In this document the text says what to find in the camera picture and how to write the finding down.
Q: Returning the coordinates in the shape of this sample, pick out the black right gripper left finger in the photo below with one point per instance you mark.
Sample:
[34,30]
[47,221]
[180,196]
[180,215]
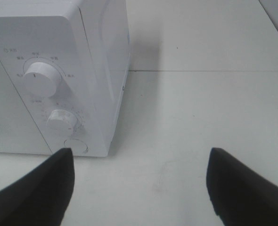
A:
[41,197]

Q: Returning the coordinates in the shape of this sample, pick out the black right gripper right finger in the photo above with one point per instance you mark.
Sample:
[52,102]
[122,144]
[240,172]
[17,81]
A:
[240,196]

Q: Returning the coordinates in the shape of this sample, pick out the white round door button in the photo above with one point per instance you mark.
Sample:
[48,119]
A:
[78,147]

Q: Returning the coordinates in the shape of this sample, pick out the white microwave knob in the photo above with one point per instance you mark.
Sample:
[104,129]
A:
[42,79]
[62,122]

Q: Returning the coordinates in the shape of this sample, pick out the white microwave oven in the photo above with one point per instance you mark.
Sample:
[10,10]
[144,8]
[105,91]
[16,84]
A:
[88,42]

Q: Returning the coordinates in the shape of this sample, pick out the white adjacent table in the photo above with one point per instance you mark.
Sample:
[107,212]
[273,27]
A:
[201,35]

